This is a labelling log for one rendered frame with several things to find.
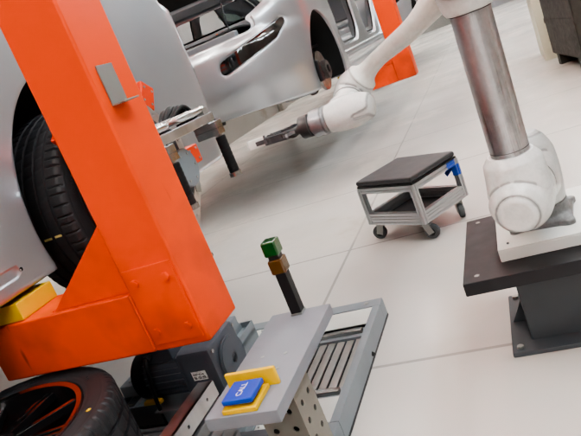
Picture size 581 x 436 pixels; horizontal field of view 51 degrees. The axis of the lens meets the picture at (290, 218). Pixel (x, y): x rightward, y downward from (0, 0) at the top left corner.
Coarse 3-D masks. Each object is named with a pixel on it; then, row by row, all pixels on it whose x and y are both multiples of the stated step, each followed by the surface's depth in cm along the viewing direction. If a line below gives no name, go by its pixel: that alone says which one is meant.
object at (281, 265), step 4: (284, 256) 154; (272, 260) 152; (276, 260) 152; (280, 260) 151; (284, 260) 153; (268, 264) 153; (272, 264) 152; (276, 264) 152; (280, 264) 152; (284, 264) 153; (288, 264) 154; (272, 268) 153; (276, 268) 152; (280, 268) 152; (284, 268) 152; (288, 268) 154; (272, 272) 153; (276, 272) 153; (280, 272) 152; (284, 272) 152
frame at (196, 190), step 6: (150, 108) 211; (150, 114) 210; (156, 114) 213; (156, 120) 212; (180, 138) 223; (180, 144) 222; (198, 186) 226; (198, 192) 225; (198, 198) 224; (198, 210) 222; (198, 216) 221; (198, 222) 220
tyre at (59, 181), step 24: (24, 144) 186; (48, 144) 179; (24, 168) 182; (48, 168) 177; (24, 192) 181; (48, 192) 177; (72, 192) 178; (48, 216) 178; (72, 216) 176; (48, 240) 181; (72, 240) 179; (72, 264) 185
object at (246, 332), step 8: (240, 328) 242; (248, 328) 237; (240, 336) 230; (248, 336) 236; (256, 336) 241; (248, 344) 234; (128, 400) 219; (136, 400) 210; (144, 400) 212; (152, 400) 205; (160, 400) 203; (136, 408) 207; (144, 408) 206; (152, 408) 205; (136, 416) 208; (144, 416) 207; (152, 416) 206; (160, 416) 205; (144, 424) 208; (152, 424) 207
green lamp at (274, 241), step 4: (276, 236) 153; (264, 240) 153; (268, 240) 152; (272, 240) 150; (276, 240) 152; (260, 244) 152; (264, 244) 151; (268, 244) 150; (272, 244) 150; (276, 244) 151; (280, 244) 153; (264, 248) 151; (268, 248) 151; (272, 248) 151; (276, 248) 151; (280, 248) 153; (264, 252) 152; (268, 252) 151; (272, 252) 151; (276, 252) 151; (268, 256) 152; (272, 256) 152
